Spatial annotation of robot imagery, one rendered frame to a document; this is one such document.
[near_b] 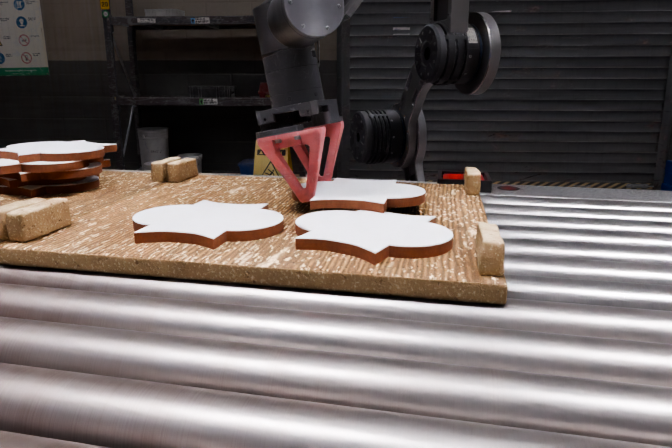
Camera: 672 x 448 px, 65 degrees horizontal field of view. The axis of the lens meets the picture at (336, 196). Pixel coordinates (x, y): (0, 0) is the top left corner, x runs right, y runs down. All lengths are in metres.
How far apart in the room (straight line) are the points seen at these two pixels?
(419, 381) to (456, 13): 1.10
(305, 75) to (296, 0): 0.09
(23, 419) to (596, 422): 0.28
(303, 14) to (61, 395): 0.34
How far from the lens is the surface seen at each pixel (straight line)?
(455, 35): 1.31
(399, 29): 5.25
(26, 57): 6.34
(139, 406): 0.29
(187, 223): 0.49
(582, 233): 0.59
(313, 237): 0.43
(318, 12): 0.49
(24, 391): 0.33
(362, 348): 0.34
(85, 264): 0.47
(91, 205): 0.64
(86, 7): 6.03
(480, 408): 0.29
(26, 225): 0.52
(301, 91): 0.54
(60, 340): 0.37
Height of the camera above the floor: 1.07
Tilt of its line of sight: 13 degrees down
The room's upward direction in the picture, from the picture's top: straight up
